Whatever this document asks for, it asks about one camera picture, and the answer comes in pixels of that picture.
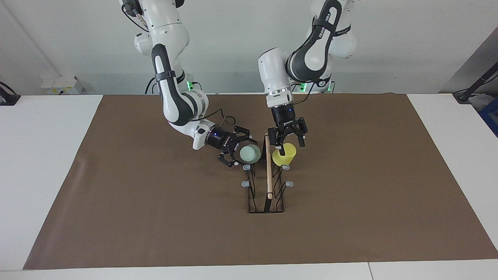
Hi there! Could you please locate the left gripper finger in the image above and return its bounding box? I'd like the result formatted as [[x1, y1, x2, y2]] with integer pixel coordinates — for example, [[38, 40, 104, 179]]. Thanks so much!
[[268, 127, 283, 156], [293, 118, 309, 148]]

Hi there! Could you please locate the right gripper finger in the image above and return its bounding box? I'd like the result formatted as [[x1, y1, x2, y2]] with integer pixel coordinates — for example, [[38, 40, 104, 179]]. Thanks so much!
[[233, 125, 258, 145], [217, 153, 239, 169]]

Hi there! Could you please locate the pale green plastic cup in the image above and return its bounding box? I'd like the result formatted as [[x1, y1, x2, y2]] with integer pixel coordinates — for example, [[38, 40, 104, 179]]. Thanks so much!
[[239, 144, 261, 164]]

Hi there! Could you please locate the yellow plastic cup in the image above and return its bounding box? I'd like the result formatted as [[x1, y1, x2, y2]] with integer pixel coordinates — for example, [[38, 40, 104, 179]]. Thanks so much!
[[272, 142, 297, 167]]

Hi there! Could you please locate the brown table mat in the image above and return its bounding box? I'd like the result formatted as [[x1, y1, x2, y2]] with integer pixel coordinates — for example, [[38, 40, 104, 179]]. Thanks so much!
[[23, 93, 498, 270]]

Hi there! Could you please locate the white power strip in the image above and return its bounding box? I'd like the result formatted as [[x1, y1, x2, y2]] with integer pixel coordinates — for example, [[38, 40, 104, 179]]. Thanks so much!
[[40, 75, 84, 95]]

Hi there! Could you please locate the black pole stand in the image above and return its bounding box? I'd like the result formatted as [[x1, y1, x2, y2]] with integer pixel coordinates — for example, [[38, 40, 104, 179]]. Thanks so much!
[[452, 61, 498, 104]]

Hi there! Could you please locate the blue box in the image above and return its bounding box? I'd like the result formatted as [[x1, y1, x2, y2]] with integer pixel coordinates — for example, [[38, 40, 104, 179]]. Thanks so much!
[[478, 97, 498, 137]]

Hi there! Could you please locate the small black clamp stand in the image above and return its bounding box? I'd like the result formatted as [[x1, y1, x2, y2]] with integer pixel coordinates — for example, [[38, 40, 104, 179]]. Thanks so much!
[[0, 81, 21, 107]]

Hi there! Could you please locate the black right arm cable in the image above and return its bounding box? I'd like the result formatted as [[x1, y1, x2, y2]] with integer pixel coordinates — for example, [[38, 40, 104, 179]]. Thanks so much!
[[200, 108, 236, 135]]

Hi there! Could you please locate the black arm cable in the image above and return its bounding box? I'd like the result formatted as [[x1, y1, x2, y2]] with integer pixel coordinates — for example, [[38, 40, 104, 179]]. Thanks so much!
[[200, 108, 236, 135], [290, 79, 316, 108]]

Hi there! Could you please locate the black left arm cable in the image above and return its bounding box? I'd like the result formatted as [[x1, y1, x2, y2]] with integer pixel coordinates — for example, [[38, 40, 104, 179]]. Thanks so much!
[[290, 79, 316, 108]]

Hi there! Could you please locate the black wire cup rack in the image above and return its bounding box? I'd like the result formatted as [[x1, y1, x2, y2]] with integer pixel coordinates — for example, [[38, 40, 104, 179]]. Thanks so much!
[[241, 132, 295, 214]]

